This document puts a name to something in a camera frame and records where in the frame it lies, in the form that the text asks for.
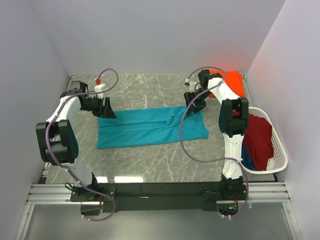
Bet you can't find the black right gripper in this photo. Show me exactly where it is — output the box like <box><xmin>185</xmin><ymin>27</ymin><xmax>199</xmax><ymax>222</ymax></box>
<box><xmin>183</xmin><ymin>88</ymin><xmax>212</xmax><ymax>116</ymax></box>

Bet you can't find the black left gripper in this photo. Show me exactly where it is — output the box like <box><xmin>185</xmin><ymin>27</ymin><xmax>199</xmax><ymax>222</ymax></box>
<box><xmin>80</xmin><ymin>95</ymin><xmax>116</xmax><ymax>119</ymax></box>

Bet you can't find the teal polo shirt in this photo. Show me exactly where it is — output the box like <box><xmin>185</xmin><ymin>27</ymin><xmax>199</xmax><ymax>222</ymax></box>
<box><xmin>96</xmin><ymin>104</ymin><xmax>209</xmax><ymax>150</ymax></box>

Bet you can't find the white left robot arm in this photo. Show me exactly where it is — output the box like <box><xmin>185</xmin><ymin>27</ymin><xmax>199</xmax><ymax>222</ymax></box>
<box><xmin>35</xmin><ymin>81</ymin><xmax>116</xmax><ymax>201</ymax></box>

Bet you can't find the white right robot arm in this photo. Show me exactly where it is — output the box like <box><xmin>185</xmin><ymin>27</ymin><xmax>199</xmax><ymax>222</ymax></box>
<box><xmin>179</xmin><ymin>66</ymin><xmax>249</xmax><ymax>200</ymax></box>

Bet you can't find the folded orange t shirt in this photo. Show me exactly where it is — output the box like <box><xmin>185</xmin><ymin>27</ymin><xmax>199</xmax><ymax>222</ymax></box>
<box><xmin>209</xmin><ymin>71</ymin><xmax>245</xmax><ymax>102</ymax></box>

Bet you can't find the dark red shirt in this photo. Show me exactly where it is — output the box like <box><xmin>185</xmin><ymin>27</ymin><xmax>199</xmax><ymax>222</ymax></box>
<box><xmin>242</xmin><ymin>114</ymin><xmax>274</xmax><ymax>171</ymax></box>

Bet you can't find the blue shirt in basket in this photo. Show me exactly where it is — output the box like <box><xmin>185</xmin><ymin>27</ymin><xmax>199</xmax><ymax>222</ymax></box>
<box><xmin>241</xmin><ymin>145</ymin><xmax>256</xmax><ymax>171</ymax></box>

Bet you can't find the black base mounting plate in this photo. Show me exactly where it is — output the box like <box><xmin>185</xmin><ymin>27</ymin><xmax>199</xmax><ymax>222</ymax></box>
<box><xmin>70</xmin><ymin>180</ymin><xmax>248</xmax><ymax>215</ymax></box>

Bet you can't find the white laundry basket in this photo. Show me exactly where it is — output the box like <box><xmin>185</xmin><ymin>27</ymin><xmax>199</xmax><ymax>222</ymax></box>
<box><xmin>242</xmin><ymin>107</ymin><xmax>288</xmax><ymax>175</ymax></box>

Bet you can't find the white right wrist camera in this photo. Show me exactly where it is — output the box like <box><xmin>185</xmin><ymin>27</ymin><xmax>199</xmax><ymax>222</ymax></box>
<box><xmin>184</xmin><ymin>78</ymin><xmax>201</xmax><ymax>92</ymax></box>

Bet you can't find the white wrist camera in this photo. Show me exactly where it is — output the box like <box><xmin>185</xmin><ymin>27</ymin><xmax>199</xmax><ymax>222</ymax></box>
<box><xmin>184</xmin><ymin>78</ymin><xmax>201</xmax><ymax>92</ymax></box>
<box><xmin>94</xmin><ymin>78</ymin><xmax>110</xmax><ymax>99</ymax></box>

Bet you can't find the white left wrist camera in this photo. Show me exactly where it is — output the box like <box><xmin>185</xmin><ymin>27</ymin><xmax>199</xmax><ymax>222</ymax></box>
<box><xmin>94</xmin><ymin>78</ymin><xmax>110</xmax><ymax>99</ymax></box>

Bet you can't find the aluminium frame rail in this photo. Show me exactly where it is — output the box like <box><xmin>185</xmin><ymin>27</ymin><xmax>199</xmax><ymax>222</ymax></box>
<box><xmin>26</xmin><ymin>182</ymin><xmax>291</xmax><ymax>205</ymax></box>

